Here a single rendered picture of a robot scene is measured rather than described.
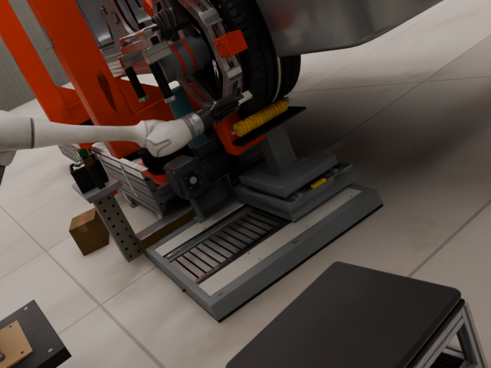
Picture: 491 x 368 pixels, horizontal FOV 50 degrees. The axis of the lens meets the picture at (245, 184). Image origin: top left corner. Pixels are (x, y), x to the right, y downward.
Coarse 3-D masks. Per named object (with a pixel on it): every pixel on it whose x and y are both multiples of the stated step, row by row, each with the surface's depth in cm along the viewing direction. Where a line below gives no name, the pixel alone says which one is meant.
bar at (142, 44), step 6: (156, 36) 182; (132, 42) 205; (138, 42) 193; (144, 42) 188; (150, 42) 183; (156, 42) 182; (120, 48) 217; (126, 48) 209; (132, 48) 203; (138, 48) 197; (144, 48) 192
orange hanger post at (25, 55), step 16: (0, 0) 384; (0, 16) 385; (16, 16) 390; (0, 32) 388; (16, 32) 392; (16, 48) 393; (32, 48) 398; (32, 64) 400; (32, 80) 401; (48, 80) 407; (48, 96) 408; (48, 112) 410; (64, 112) 415
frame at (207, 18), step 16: (192, 0) 192; (208, 16) 184; (160, 32) 225; (208, 32) 185; (224, 32) 187; (224, 64) 189; (192, 80) 234; (224, 80) 194; (240, 80) 196; (192, 96) 232; (208, 96) 229; (224, 96) 202
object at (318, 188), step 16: (320, 176) 230; (336, 176) 222; (352, 176) 226; (240, 192) 250; (256, 192) 245; (304, 192) 223; (320, 192) 219; (336, 192) 223; (272, 208) 227; (288, 208) 213; (304, 208) 216
